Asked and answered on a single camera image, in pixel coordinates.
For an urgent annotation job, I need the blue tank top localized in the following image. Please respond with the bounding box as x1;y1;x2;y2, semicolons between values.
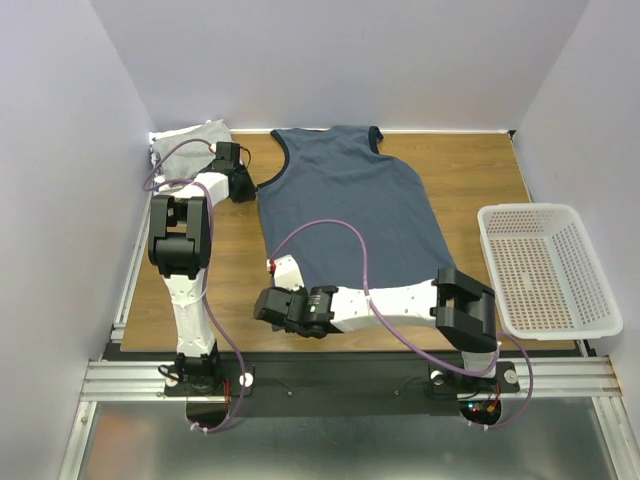
258;126;455;288

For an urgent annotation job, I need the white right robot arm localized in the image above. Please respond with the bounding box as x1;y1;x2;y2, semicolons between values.
253;268;500;390

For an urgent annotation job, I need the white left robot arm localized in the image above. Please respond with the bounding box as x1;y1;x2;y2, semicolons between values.
143;138;256;395

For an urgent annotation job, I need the grey folded tank top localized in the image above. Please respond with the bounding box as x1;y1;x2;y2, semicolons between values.
149;119;232;180

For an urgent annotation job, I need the white plastic basket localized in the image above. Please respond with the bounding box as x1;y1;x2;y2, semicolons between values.
477;203;623;341

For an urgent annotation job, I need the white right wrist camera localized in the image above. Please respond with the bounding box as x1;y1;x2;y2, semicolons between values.
267;255;305;291

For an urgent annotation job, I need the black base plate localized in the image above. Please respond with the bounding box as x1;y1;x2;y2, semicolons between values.
164;352;522;417

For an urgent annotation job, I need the aluminium frame rail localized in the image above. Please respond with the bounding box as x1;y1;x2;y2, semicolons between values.
80;357;622;402

